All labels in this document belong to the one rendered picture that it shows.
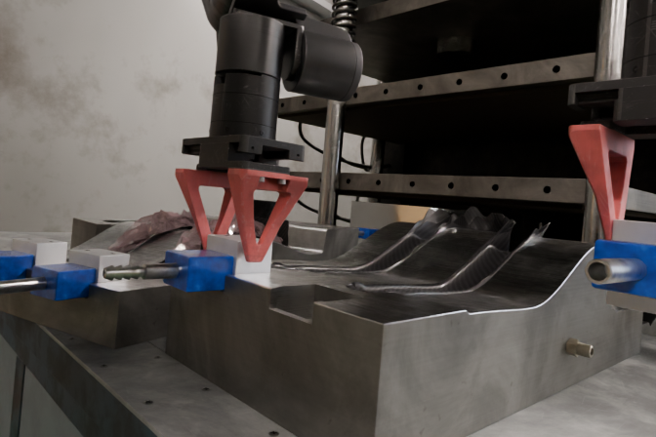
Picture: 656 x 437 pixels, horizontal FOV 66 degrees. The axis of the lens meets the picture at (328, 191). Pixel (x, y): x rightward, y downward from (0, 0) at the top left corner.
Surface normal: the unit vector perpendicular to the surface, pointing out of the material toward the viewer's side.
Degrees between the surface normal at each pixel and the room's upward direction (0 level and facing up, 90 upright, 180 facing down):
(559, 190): 90
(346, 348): 90
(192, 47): 90
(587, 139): 110
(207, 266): 90
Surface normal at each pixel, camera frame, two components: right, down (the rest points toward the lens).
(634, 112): -0.73, -0.09
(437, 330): 0.68, 0.04
